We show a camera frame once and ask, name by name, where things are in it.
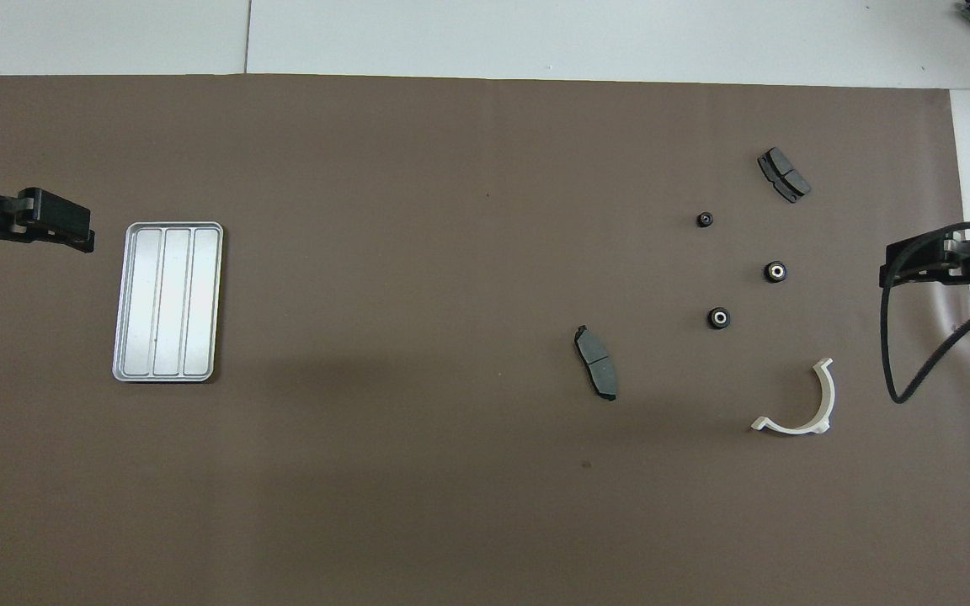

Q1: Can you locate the brown paper table mat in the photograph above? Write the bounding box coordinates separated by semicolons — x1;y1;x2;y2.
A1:
0;74;970;606

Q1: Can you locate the white curved plastic bracket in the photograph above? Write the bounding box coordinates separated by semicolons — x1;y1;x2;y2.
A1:
750;358;836;436

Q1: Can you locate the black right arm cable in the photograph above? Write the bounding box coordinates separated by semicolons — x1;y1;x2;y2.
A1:
882;219;970;405

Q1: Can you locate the silver metal tray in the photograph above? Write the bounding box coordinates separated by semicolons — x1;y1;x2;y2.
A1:
112;221;225;384

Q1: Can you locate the dark grey brake pad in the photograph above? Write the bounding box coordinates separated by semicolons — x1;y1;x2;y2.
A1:
574;325;619;402
757;147;812;205

